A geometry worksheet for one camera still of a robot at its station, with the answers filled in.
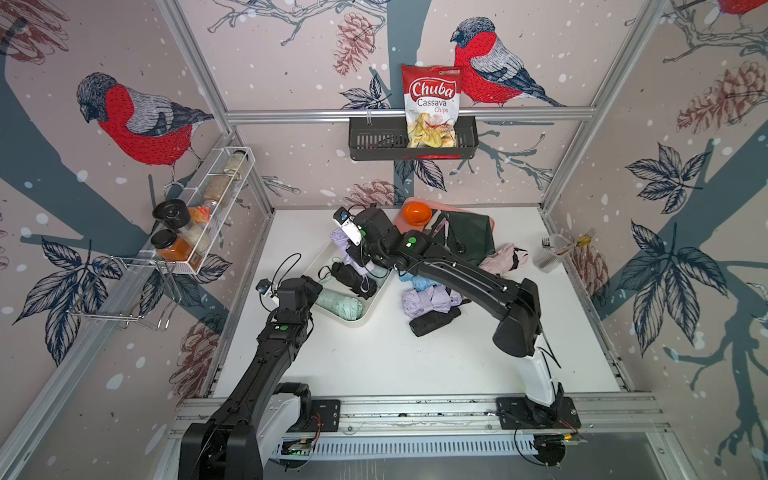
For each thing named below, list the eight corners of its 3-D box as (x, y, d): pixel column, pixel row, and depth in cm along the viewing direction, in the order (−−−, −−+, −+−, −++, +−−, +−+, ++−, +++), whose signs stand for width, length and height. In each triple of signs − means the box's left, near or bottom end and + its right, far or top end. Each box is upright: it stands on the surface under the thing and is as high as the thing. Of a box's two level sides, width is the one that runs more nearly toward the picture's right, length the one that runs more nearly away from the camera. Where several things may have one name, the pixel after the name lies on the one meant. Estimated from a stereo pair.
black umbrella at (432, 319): (416, 338, 88) (417, 333, 84) (408, 324, 90) (409, 319, 87) (458, 317, 92) (461, 312, 89) (450, 304, 95) (452, 299, 92)
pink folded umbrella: (494, 282, 100) (498, 275, 96) (479, 266, 104) (482, 258, 100) (526, 263, 105) (531, 255, 101) (510, 248, 109) (514, 240, 105)
